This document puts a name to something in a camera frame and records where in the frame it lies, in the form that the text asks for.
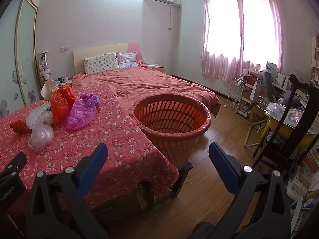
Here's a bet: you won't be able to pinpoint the white wire rack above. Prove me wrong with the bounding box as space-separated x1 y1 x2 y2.
225 78 246 115

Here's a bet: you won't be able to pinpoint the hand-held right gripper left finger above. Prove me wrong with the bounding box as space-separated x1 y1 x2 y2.
25 143 110 239

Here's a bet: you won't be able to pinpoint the orange plastic laundry basket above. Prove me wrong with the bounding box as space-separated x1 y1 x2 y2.
130 94 212 171

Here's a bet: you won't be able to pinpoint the white air conditioner pipe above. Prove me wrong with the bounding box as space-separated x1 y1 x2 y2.
169 4 182 30

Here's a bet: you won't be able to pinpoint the dark wooden stool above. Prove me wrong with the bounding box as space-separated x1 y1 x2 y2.
138 161 193 210

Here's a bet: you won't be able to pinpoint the beige pink bed headboard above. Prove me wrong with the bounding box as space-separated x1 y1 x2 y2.
73 42 144 76

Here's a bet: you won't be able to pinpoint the yellow plastic tub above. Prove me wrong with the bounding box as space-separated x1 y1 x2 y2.
268 116 319 155

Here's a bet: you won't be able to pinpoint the orange plastic bag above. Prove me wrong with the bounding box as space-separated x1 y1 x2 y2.
50 83 76 124

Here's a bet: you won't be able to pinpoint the grey plush toy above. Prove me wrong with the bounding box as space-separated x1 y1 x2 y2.
279 90 306 109

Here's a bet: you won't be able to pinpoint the clear plastic packets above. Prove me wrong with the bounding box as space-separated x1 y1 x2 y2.
265 103 312 130

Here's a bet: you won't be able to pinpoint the dark wooden chair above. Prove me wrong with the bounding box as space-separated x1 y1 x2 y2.
253 74 319 180

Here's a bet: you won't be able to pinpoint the small red plastic bag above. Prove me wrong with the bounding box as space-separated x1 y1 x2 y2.
9 119 32 133

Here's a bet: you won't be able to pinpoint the pink sheer curtain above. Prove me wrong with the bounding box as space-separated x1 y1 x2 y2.
201 0 286 84

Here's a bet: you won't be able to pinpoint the white plastic crate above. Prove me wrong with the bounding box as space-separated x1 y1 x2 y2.
287 167 319 205

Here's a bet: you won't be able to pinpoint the grey office chair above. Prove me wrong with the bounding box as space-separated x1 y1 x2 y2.
262 71 277 102

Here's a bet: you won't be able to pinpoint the pink wall shelf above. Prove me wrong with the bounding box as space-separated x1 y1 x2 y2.
310 31 319 81

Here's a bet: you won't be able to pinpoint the pink striped pillow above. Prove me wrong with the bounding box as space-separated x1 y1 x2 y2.
117 51 139 70

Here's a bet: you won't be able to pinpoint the white floral pillow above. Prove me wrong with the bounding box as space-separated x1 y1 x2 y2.
83 52 119 76

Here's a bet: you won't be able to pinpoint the hanging plush toys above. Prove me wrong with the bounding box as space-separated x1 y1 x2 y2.
37 52 52 80

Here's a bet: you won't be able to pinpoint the brown cardboard box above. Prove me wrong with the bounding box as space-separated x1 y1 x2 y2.
247 105 266 130

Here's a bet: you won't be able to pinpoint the white tube frame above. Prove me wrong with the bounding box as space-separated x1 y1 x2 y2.
244 96 270 147

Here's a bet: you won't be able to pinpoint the pink bedside nightstand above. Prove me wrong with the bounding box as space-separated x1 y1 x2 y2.
147 63 165 74

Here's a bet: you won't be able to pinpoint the white storage cart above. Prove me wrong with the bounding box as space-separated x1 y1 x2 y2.
240 68 265 120

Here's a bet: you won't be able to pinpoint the pink plastic bag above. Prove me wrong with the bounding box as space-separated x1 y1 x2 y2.
66 98 97 130

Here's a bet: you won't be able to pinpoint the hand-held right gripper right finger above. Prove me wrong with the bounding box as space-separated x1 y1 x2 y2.
208 141 292 239

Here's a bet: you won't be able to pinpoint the clear plastic bag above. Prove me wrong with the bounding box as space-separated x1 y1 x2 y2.
26 104 55 152

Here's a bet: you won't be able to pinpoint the white plastic bag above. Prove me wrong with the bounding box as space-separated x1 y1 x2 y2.
40 80 59 101

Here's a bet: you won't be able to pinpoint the pink nightstand with cups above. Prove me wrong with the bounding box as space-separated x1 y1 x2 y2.
57 75 73 85

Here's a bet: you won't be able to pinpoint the floral glass door wardrobe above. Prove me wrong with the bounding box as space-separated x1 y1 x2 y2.
0 0 43 119

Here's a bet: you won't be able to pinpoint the red floral blanket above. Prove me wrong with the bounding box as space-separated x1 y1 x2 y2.
0 83 180 217

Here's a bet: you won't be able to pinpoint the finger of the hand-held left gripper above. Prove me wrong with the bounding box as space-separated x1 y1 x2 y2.
0 151 27 178

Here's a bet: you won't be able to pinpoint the small purple plastic bag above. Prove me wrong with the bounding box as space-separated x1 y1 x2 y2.
80 93 101 107

